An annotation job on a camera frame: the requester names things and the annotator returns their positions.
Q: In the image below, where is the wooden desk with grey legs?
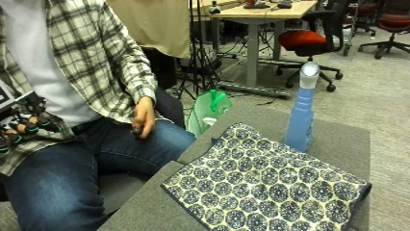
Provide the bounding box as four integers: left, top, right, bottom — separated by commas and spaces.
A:
188, 0, 321, 100

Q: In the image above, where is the black tripod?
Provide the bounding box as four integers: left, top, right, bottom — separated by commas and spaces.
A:
176, 0, 224, 101

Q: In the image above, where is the red and black office chair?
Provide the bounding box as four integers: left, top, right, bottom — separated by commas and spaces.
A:
275, 0, 353, 93
359, 0, 410, 61

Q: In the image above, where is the blue patterned cloth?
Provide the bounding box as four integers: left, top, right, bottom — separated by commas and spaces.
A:
160, 121, 373, 231

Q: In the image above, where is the green mesh bag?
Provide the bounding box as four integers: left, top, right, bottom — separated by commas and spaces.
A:
186, 89, 235, 140

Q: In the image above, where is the grey fabric ottoman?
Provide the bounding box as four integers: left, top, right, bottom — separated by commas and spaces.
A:
96, 103, 372, 231

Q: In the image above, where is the white cube with black markers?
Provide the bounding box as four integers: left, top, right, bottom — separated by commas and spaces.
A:
0, 79, 35, 112

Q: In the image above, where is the the person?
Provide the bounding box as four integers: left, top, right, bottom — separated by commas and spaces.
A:
0, 0, 198, 231

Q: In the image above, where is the blue spray bottle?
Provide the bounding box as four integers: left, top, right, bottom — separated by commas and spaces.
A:
284, 61, 323, 153

